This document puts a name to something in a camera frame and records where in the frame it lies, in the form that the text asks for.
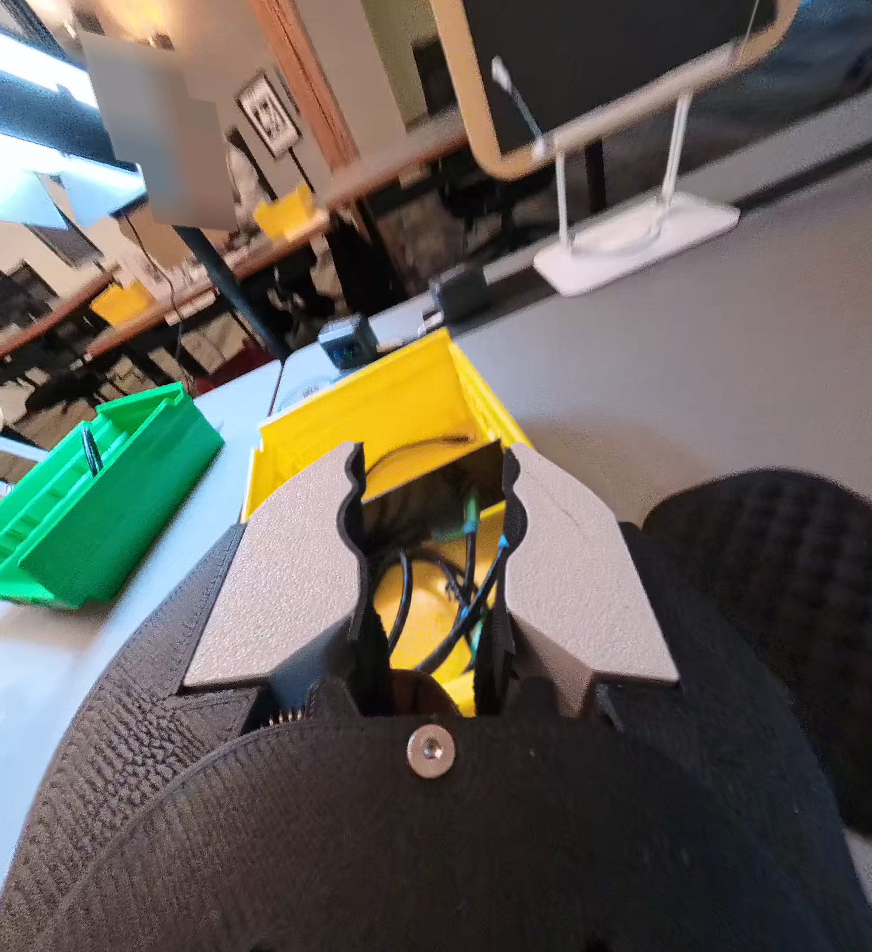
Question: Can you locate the green plastic bin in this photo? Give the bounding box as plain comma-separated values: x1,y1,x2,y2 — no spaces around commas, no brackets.
0,381,226,612

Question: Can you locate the black sheet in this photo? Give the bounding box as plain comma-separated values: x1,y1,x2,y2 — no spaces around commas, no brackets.
462,0,779,153

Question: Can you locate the wooden book stand white base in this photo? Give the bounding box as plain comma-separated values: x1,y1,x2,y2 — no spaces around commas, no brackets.
427,0,803,298

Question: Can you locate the small yellow bin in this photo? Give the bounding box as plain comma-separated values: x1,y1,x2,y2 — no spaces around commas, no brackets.
252,182,316,240
90,281,156,326

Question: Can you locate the yellow plastic bin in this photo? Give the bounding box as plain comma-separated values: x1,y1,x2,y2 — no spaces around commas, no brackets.
241,327,534,718

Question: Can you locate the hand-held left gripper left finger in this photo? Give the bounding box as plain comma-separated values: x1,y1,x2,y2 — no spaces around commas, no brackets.
183,442,370,689

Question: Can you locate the framed marker poster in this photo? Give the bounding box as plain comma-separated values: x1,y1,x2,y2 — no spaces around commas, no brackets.
235,69,303,161

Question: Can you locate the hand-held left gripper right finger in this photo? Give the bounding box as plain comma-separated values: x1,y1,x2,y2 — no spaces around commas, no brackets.
501,444,681,719

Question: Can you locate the dark grey box blue label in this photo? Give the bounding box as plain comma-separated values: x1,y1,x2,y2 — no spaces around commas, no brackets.
317,312,379,371

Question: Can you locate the black light stand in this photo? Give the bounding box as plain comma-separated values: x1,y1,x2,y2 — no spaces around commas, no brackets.
176,223,292,361

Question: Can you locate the black braided HDMI cable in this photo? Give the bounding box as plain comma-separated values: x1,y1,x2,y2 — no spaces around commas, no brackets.
414,532,513,674
387,554,415,648
460,491,482,618

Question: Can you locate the dark grey power box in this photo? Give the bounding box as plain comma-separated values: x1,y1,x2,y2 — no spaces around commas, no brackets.
429,264,494,323

